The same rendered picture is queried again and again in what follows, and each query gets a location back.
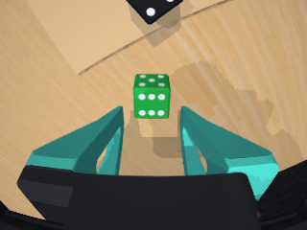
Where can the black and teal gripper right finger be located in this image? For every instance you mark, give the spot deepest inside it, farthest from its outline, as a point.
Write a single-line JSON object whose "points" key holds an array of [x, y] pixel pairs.
{"points": [[224, 152]]}

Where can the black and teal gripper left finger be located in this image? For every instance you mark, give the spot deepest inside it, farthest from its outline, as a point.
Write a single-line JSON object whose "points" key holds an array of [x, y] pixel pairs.
{"points": [[80, 149]]}

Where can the black die with white pips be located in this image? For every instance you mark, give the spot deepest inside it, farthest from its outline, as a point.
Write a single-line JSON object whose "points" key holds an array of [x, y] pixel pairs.
{"points": [[151, 10]]}

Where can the green die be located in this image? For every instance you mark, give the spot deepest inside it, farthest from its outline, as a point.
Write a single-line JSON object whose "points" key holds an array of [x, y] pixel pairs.
{"points": [[151, 96]]}

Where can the beige flat mat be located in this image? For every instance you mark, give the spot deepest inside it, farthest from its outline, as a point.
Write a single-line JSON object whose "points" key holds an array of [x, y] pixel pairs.
{"points": [[85, 31]]}

